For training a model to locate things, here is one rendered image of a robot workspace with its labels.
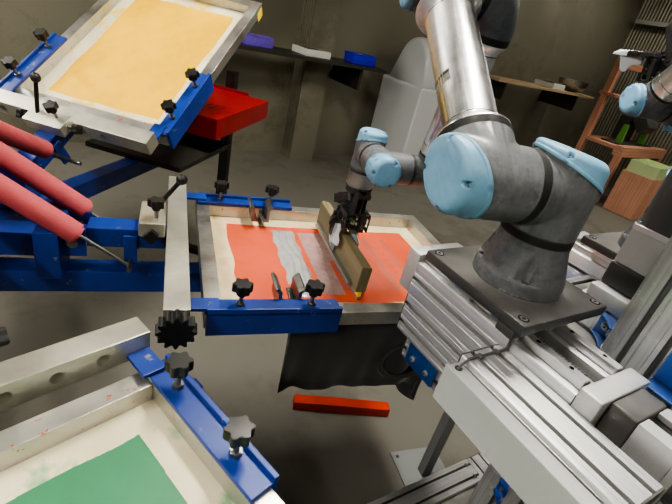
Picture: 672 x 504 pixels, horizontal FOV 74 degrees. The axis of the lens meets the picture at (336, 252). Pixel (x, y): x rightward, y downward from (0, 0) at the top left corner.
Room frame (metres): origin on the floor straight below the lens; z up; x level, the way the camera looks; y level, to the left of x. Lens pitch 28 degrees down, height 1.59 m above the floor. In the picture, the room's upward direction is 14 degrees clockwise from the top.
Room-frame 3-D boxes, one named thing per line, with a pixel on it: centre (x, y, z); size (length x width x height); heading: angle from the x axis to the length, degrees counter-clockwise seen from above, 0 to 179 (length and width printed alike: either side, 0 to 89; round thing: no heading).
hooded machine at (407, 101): (5.61, -0.52, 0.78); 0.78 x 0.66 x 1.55; 36
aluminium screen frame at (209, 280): (1.16, -0.01, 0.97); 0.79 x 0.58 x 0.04; 114
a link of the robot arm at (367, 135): (1.14, -0.02, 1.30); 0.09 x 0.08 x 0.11; 19
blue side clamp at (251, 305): (0.80, 0.10, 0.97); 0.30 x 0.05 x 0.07; 114
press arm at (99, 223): (0.93, 0.51, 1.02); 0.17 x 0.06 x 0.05; 114
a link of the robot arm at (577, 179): (0.69, -0.31, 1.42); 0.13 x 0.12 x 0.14; 109
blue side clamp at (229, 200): (1.31, 0.32, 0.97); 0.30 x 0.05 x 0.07; 114
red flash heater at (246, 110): (2.14, 0.80, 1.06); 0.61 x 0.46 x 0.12; 174
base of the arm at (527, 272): (0.70, -0.31, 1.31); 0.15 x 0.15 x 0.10
